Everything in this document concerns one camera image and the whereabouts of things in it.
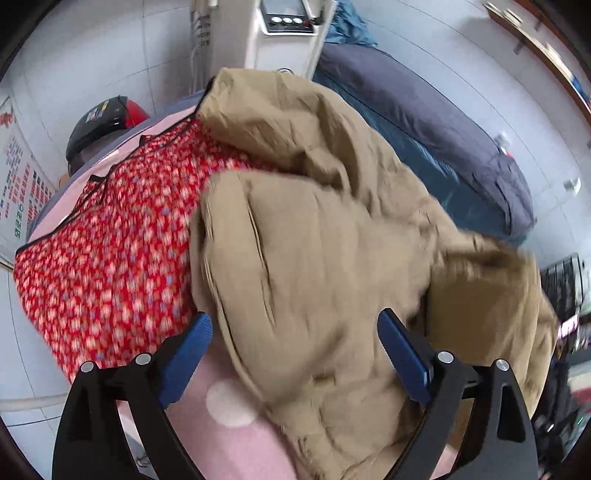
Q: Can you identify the wooden wall shelf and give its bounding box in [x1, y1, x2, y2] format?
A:
[482, 0, 591, 116]

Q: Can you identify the wall poster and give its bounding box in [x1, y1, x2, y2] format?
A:
[0, 95, 60, 271]

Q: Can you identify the pink dotted blanket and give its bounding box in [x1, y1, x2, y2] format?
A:
[25, 114, 451, 480]

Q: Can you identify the black wire rack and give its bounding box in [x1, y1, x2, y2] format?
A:
[539, 253, 588, 326]

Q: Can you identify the red floral blanket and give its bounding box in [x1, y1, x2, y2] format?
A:
[13, 117, 278, 385]

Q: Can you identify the tan padded coat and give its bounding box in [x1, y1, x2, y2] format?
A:
[188, 67, 558, 480]

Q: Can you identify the black helmet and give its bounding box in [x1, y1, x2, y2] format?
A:
[65, 95, 151, 172]

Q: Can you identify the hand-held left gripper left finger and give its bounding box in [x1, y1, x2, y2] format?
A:
[53, 312, 214, 480]

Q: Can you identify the white appliance with knobs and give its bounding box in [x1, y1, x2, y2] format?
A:
[190, 0, 338, 88]

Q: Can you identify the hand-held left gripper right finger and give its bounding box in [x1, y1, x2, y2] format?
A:
[376, 308, 539, 480]

